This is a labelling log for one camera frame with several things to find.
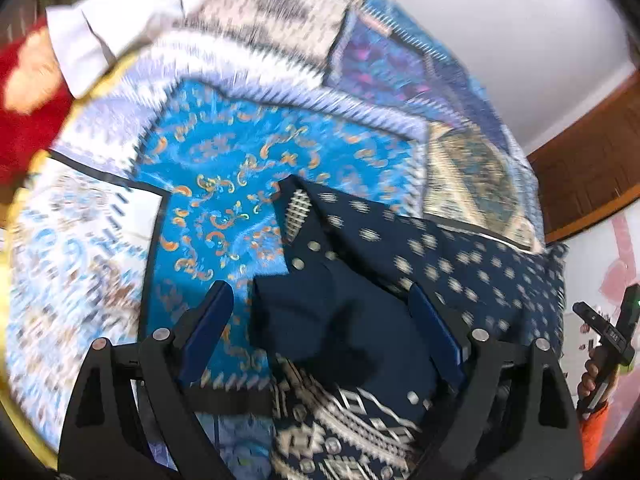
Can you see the white sliding wardrobe door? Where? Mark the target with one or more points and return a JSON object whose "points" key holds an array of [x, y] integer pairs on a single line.
{"points": [[615, 265]]}

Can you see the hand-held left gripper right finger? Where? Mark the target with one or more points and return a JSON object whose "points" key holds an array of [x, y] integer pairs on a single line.
{"points": [[435, 335]]}

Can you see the navy patterned zip jacket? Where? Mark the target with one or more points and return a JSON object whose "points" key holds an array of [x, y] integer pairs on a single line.
{"points": [[350, 320]]}

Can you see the blue patchwork blanket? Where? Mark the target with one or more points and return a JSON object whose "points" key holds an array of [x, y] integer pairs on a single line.
{"points": [[250, 125]]}

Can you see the red plush toy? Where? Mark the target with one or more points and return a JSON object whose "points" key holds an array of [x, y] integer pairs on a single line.
{"points": [[30, 120]]}

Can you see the person's right hand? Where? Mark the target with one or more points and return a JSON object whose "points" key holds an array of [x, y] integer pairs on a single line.
{"points": [[591, 380]]}

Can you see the white cloth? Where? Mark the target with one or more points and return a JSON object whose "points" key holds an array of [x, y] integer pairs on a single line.
{"points": [[120, 15]]}

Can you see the person's right forearm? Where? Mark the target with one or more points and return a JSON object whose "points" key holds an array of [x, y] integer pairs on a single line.
{"points": [[595, 435]]}

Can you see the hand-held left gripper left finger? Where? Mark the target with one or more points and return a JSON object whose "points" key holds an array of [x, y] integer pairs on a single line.
{"points": [[210, 330]]}

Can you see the wooden wardrobe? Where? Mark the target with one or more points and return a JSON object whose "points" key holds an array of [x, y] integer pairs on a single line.
{"points": [[585, 170]]}

